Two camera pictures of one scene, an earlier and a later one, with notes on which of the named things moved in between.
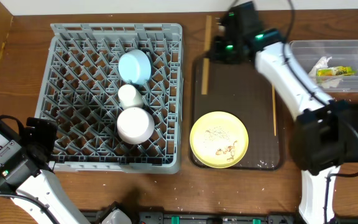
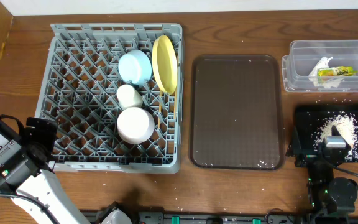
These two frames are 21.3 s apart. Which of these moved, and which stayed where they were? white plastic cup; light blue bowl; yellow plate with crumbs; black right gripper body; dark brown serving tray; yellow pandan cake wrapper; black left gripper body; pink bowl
Moved: yellow plate with crumbs; black right gripper body
Stayed: yellow pandan cake wrapper; pink bowl; white plastic cup; light blue bowl; dark brown serving tray; black left gripper body
